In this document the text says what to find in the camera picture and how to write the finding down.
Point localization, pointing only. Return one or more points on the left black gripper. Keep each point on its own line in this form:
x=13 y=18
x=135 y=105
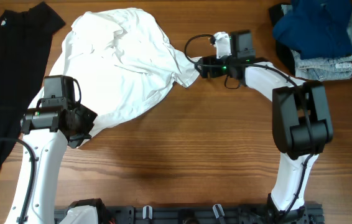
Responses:
x=89 y=116

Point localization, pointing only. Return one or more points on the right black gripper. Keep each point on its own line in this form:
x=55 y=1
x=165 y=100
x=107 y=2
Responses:
x=212 y=60

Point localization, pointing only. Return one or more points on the white t-shirt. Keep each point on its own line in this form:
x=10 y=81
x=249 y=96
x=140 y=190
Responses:
x=124 y=63

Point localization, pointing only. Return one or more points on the blue folded shirt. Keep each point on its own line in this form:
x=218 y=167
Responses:
x=316 y=28

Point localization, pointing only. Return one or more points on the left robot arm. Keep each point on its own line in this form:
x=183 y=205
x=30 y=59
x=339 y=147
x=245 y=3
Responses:
x=47 y=132

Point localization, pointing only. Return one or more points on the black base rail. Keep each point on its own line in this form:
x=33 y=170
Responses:
x=243 y=214

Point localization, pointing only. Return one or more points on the folded light denim jeans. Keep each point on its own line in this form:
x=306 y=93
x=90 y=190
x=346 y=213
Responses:
x=323 y=68

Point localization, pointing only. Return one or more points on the black garment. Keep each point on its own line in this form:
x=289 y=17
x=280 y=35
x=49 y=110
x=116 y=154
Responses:
x=25 y=43

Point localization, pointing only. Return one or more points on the dark folded garment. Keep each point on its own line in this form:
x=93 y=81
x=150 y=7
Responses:
x=283 y=52

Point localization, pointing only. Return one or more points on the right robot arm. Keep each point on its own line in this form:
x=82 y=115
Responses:
x=301 y=125

